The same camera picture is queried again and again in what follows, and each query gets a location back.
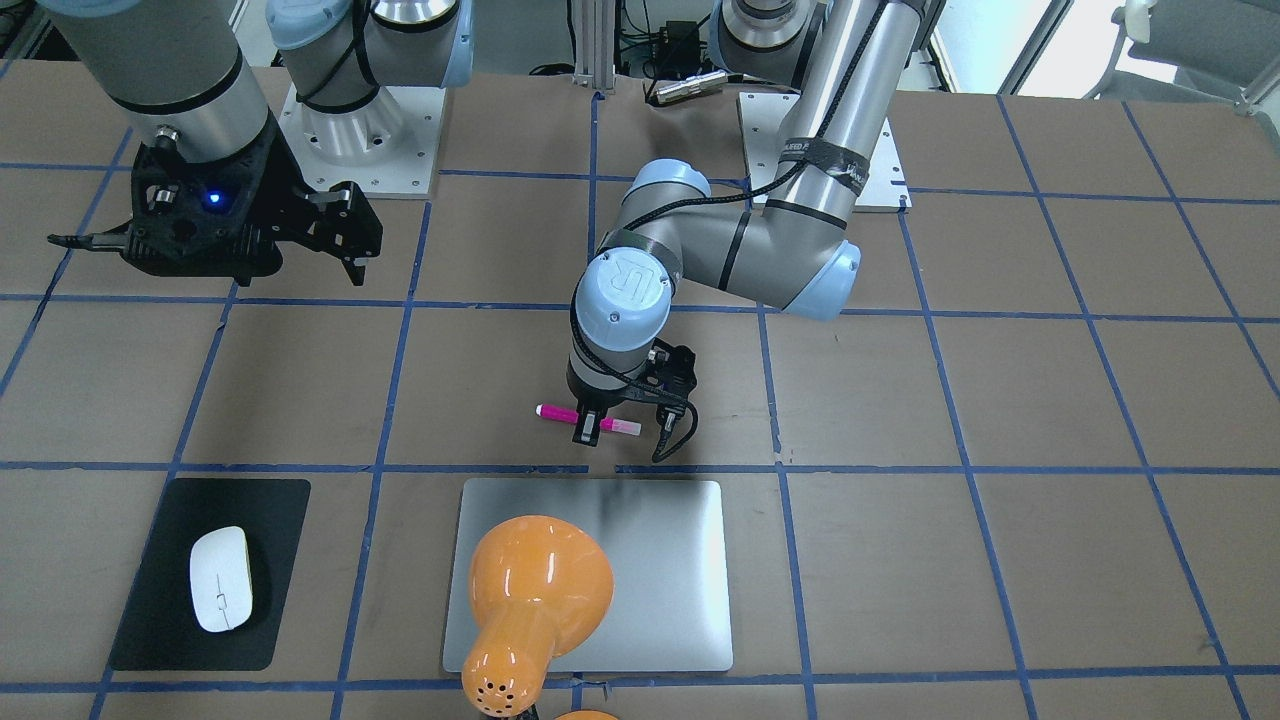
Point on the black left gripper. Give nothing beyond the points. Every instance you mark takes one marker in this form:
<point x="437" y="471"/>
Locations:
<point x="592" y="400"/>

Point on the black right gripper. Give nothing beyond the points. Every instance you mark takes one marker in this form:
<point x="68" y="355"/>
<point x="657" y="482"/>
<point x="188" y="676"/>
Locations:
<point x="281" y="203"/>

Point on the white computer mouse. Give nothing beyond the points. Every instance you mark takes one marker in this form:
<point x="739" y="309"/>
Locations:
<point x="220" y="580"/>

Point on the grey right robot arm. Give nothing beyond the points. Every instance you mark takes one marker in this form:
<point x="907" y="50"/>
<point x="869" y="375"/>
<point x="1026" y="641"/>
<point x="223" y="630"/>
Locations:
<point x="187" y="299"/>

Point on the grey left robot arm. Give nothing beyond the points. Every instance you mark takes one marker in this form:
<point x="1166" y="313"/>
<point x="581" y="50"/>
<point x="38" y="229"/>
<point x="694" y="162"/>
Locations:
<point x="781" y="243"/>

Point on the silver laptop notebook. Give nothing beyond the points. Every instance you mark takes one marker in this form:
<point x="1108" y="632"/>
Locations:
<point x="670" y="611"/>

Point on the black mousepad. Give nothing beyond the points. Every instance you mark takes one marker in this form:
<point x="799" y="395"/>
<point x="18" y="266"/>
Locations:
<point x="159" y="630"/>

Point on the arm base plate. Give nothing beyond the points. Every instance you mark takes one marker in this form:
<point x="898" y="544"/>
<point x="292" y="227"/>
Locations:
<point x="388" y="148"/>
<point x="879" y="171"/>

